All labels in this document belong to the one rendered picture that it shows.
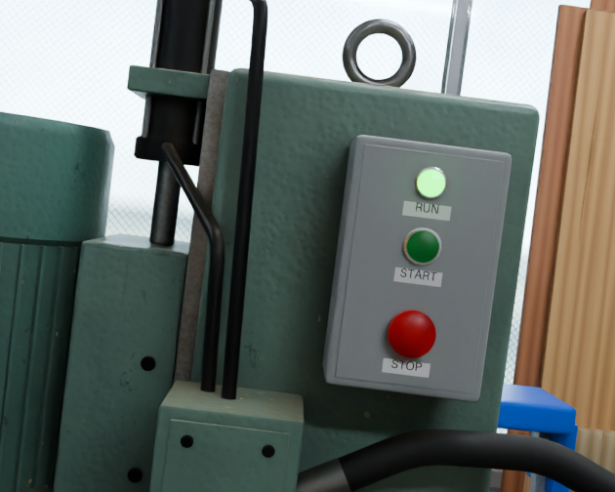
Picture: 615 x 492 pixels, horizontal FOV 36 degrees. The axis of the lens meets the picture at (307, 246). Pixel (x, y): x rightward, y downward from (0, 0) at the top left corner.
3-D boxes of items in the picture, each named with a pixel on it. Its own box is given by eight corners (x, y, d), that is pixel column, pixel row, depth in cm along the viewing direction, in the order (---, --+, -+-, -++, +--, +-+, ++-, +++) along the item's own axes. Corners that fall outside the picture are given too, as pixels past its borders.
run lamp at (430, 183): (412, 196, 60) (416, 165, 59) (444, 200, 60) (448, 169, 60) (413, 196, 59) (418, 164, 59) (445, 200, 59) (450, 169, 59)
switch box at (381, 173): (321, 367, 66) (350, 139, 65) (463, 385, 67) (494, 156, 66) (324, 385, 60) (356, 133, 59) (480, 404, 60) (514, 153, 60)
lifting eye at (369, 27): (336, 96, 77) (346, 16, 77) (409, 105, 77) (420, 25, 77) (337, 94, 75) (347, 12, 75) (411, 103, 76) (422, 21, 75)
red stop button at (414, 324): (384, 352, 60) (389, 306, 60) (430, 358, 60) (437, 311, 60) (386, 355, 59) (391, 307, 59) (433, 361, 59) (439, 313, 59)
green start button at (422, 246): (400, 263, 60) (405, 225, 60) (438, 267, 60) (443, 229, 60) (401, 264, 59) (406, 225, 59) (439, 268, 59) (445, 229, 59)
